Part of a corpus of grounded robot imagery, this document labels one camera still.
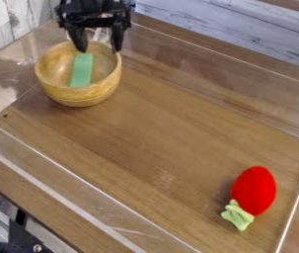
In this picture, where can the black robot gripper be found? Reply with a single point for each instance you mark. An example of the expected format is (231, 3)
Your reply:
(80, 14)

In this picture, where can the green rectangular block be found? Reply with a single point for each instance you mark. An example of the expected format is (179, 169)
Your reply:
(82, 70)

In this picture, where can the brown wooden bowl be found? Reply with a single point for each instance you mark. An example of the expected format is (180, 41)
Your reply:
(53, 67)

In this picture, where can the red plush strawberry toy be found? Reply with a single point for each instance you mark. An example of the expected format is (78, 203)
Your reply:
(253, 195)

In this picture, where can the clear acrylic corner bracket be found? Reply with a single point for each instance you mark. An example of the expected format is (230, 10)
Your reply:
(96, 34)

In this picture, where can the clear acrylic tray wall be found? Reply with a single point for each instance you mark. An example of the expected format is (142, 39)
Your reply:
(131, 176)

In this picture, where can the black clamp with cable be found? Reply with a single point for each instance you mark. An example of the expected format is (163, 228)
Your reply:
(16, 239)

